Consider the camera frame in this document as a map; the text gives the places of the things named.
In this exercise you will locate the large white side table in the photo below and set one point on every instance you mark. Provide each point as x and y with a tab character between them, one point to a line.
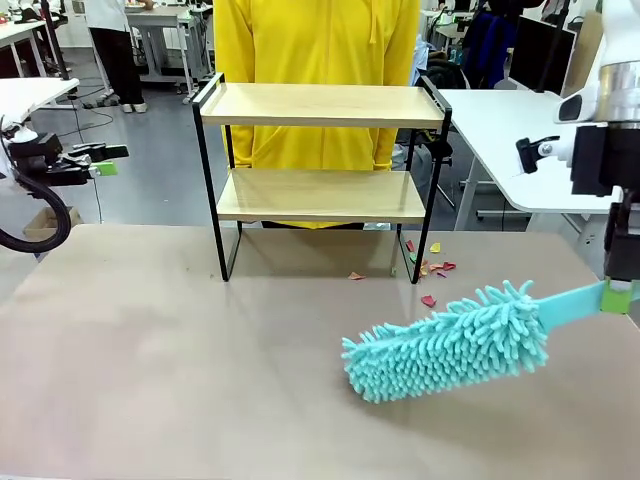
500	145

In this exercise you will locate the yellow paper scrap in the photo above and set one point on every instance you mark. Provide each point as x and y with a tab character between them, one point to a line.
424	270
435	247

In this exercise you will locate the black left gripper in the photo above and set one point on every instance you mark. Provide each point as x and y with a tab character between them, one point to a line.
47	160

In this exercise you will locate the black computer monitor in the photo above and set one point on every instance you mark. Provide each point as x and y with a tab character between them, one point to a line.
542	55

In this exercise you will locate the person's right yellow-sleeved forearm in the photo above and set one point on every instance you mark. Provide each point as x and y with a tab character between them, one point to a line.
242	147

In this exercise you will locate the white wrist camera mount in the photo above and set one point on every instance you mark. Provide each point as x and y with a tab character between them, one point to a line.
542	149
20	131

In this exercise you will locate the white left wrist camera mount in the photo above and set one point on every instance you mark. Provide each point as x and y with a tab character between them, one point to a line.
20	131

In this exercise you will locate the person in white shirt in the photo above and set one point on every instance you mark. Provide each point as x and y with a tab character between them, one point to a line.
115	55

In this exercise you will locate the blue hanging jacket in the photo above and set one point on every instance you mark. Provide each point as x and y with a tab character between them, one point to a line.
487	45

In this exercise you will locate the person in yellow hoodie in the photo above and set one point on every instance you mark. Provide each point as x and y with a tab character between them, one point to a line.
320	45

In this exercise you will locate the two-tier wooden black-frame shelf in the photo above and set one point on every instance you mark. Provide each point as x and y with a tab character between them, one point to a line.
320	110

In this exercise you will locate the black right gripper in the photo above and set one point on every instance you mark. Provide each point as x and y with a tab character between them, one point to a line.
597	160

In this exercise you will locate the black office chair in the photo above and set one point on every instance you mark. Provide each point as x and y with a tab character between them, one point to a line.
435	147

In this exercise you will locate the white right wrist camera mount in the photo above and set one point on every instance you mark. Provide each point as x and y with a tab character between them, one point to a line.
542	149

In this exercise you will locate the white desk with grey edge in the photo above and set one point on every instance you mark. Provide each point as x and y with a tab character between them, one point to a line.
30	92

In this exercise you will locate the black slanted pole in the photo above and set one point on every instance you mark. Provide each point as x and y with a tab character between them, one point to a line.
56	45

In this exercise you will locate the black upright stand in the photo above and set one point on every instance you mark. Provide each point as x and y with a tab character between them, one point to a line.
550	50

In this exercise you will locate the teal chenille duster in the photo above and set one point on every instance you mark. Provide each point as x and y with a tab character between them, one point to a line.
440	345

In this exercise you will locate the brown cardboard sheet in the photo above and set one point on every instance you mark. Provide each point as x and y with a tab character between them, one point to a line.
582	50

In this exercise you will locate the grey metal-frame workbench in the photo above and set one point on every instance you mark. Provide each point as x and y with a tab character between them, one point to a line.
170	30

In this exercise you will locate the cardboard box on floor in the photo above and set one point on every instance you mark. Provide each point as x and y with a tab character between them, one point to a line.
47	222

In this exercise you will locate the white desk with clutter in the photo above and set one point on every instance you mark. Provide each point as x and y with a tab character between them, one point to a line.
22	30

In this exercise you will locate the person's left yellow-sleeved forearm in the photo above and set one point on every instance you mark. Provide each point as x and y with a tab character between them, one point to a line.
385	147

